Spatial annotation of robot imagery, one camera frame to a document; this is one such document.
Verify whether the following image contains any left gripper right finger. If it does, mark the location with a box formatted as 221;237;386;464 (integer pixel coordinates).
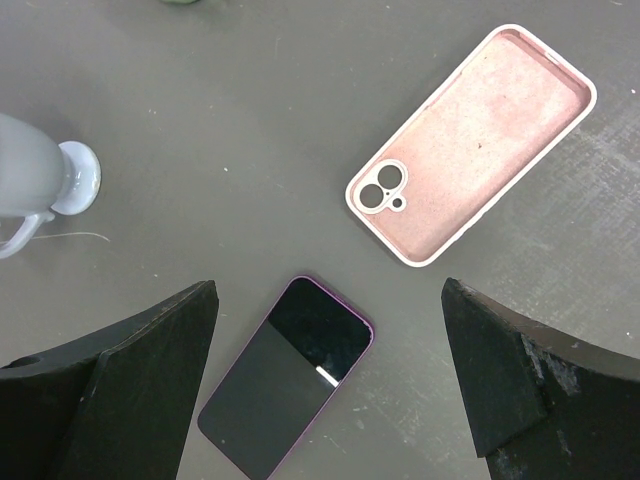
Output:
441;278;639;479

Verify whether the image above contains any light blue footed cup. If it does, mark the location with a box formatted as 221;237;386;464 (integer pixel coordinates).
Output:
1;114;102;259

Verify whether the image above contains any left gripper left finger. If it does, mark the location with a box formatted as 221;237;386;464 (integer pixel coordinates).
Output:
1;280;219;479

